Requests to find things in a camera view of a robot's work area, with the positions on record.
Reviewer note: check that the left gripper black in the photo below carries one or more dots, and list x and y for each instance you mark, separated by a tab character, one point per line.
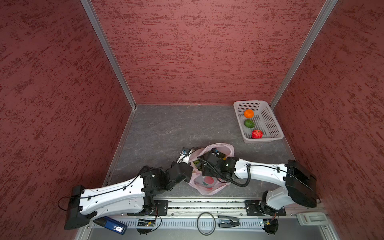
187	179

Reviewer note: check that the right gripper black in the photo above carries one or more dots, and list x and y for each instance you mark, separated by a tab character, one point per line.
206	171

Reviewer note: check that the pink plastic bag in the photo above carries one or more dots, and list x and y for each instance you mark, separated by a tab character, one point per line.
207	185

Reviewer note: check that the red apple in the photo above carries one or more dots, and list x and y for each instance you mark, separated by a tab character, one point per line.
257	134

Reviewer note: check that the white plastic basket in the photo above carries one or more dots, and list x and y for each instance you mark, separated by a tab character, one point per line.
264	120

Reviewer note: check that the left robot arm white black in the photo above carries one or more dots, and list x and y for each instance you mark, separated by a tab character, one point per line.
134	196

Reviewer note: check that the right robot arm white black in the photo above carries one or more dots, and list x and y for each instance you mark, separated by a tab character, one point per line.
296	185

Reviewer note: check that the green lime fruit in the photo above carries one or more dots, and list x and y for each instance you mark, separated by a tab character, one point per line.
249	123

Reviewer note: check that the orange fruit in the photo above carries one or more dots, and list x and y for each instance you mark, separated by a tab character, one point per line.
248	114

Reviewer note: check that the black grey stapler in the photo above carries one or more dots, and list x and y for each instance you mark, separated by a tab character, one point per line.
228	221

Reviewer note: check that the left circuit board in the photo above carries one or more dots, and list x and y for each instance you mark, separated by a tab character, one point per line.
146	223

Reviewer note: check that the circuit board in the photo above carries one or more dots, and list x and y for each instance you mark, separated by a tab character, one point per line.
146	223
271	226

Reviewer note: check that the right circuit board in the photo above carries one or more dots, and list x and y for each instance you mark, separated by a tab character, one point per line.
271	226

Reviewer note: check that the blue black device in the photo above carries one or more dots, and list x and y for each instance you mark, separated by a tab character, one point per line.
111	224

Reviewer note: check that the white plastic holder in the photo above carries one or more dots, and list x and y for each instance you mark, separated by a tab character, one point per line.
312	219

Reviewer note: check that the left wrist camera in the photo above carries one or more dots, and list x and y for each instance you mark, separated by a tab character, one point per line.
184	156

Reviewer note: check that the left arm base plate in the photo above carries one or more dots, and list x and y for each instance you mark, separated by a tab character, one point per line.
158	208

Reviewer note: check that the aluminium front rail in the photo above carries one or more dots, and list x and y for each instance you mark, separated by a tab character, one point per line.
197	219

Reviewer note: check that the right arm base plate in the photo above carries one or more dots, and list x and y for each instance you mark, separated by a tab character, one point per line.
260	208

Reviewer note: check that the left aluminium corner post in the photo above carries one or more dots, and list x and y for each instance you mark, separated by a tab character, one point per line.
95	22

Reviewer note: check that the aluminium corner post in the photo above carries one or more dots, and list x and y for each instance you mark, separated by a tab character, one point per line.
95	22
317	26

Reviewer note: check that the right aluminium corner post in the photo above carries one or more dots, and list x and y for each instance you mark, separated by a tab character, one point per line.
317	26

